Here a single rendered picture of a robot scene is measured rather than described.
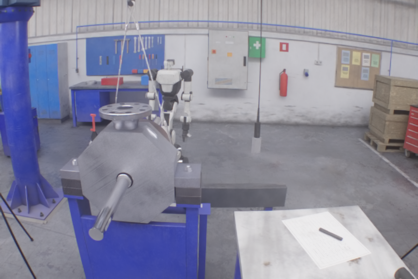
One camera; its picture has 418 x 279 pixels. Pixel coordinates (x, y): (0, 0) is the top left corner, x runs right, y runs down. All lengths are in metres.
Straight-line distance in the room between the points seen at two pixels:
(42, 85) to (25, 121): 3.91
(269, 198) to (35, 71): 6.14
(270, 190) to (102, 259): 1.10
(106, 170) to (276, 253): 0.88
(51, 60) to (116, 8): 1.81
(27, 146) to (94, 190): 1.89
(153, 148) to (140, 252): 0.65
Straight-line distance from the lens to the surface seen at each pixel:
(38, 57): 7.20
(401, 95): 6.01
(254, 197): 1.98
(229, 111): 6.76
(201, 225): 2.08
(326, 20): 7.07
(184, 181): 1.49
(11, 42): 3.24
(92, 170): 1.56
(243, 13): 6.66
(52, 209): 3.52
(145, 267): 1.86
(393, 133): 6.07
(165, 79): 3.69
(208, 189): 1.93
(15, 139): 3.37
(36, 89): 7.31
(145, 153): 1.45
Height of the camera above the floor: 1.73
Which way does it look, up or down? 16 degrees down
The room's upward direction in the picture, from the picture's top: 1 degrees clockwise
